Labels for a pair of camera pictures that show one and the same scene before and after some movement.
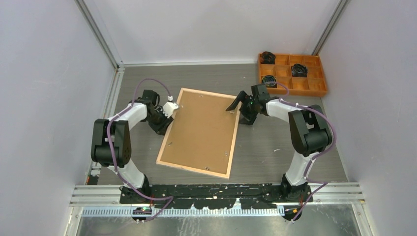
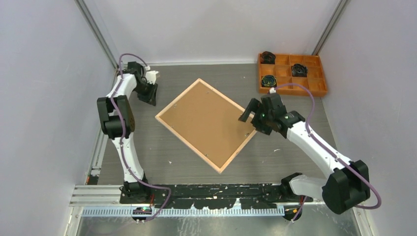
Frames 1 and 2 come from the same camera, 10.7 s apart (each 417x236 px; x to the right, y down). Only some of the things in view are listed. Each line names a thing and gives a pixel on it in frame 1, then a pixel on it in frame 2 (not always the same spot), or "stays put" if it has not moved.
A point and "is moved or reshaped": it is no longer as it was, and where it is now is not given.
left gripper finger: x=161 y=126 -> x=148 y=96
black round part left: x=269 y=78 stays put
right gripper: x=249 y=119 -> x=253 y=106
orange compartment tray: x=313 y=84 stays put
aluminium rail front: x=332 y=194 stays put
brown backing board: x=202 y=133 is moved or reshaped
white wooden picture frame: x=219 y=174 -> x=244 y=116
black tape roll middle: x=299 y=70 stays put
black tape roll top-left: x=267 y=57 stays put
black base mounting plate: x=218 y=196 stays put
